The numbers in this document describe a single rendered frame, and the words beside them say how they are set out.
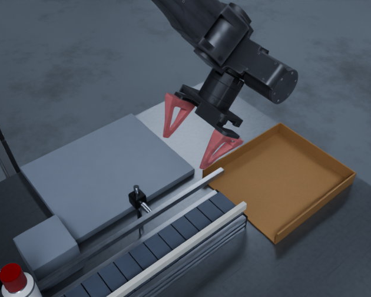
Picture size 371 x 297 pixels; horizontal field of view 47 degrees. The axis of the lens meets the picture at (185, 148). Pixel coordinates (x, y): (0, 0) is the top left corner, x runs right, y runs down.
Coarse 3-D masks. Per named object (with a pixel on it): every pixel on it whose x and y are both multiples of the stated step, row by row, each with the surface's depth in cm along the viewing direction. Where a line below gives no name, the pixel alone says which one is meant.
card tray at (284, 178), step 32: (288, 128) 122; (224, 160) 114; (256, 160) 118; (288, 160) 118; (320, 160) 117; (224, 192) 110; (256, 192) 110; (288, 192) 110; (320, 192) 110; (256, 224) 102; (288, 224) 102
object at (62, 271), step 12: (204, 180) 95; (192, 192) 94; (168, 204) 90; (144, 216) 88; (156, 216) 90; (132, 228) 86; (108, 240) 84; (96, 252) 83; (72, 264) 80; (48, 276) 78; (60, 276) 79
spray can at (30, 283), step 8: (8, 264) 66; (16, 264) 66; (0, 272) 65; (8, 272) 65; (16, 272) 65; (24, 272) 70; (8, 280) 64; (16, 280) 65; (24, 280) 67; (32, 280) 69; (8, 288) 66; (16, 288) 66; (24, 288) 68; (32, 288) 68; (8, 296) 67; (16, 296) 67; (24, 296) 67; (32, 296) 69; (40, 296) 72
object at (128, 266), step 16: (208, 208) 100; (224, 208) 100; (176, 224) 97; (192, 224) 97; (208, 224) 97; (160, 240) 94; (176, 240) 94; (128, 256) 91; (144, 256) 91; (160, 256) 91; (112, 272) 88; (128, 272) 88; (160, 272) 88; (80, 288) 86; (96, 288) 86; (112, 288) 86
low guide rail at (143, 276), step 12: (240, 204) 96; (228, 216) 94; (204, 228) 92; (216, 228) 93; (192, 240) 90; (180, 252) 88; (156, 264) 86; (168, 264) 88; (144, 276) 84; (120, 288) 82; (132, 288) 83
